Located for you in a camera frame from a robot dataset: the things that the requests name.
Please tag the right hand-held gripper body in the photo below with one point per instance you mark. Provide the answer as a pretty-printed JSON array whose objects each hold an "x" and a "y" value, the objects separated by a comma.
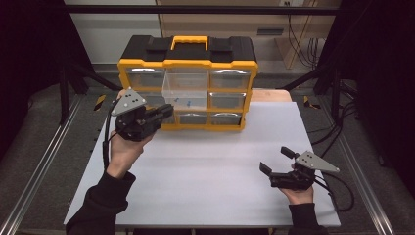
[{"x": 292, "y": 180}]

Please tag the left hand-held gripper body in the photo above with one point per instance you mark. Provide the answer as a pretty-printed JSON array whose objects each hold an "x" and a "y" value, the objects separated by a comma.
[{"x": 135, "y": 125}]

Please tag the aluminium frame rail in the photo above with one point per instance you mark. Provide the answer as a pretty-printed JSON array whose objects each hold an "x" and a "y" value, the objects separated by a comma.
[
  {"x": 359, "y": 176},
  {"x": 32, "y": 182}
]

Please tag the black curtain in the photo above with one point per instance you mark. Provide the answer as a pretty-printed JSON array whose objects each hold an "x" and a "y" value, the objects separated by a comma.
[
  {"x": 29, "y": 65},
  {"x": 385, "y": 81}
]

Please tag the black metal stand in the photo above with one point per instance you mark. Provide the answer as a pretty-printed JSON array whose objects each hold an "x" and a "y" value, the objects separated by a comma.
[
  {"x": 64, "y": 91},
  {"x": 335, "y": 94}
]

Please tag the person's left hand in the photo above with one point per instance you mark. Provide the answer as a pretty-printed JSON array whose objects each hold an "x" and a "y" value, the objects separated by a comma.
[{"x": 125, "y": 153}]

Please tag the yellow black floor tape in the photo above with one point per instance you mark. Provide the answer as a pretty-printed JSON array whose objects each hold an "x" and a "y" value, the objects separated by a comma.
[
  {"x": 100, "y": 102},
  {"x": 310, "y": 103}
]

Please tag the black frame crossbar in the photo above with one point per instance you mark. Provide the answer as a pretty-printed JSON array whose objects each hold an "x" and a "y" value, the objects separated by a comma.
[{"x": 195, "y": 9}]

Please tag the person's right hand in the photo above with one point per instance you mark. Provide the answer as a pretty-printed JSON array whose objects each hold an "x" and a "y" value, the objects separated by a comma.
[{"x": 300, "y": 196}]

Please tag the wooden table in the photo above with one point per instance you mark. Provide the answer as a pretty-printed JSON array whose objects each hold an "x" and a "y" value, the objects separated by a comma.
[{"x": 270, "y": 95}]

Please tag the yellow black organizer cabinet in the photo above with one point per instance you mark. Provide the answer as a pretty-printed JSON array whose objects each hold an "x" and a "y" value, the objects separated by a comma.
[{"x": 187, "y": 52}]

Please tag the wooden background cabinet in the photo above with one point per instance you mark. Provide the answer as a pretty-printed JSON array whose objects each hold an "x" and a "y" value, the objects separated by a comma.
[{"x": 228, "y": 24}]

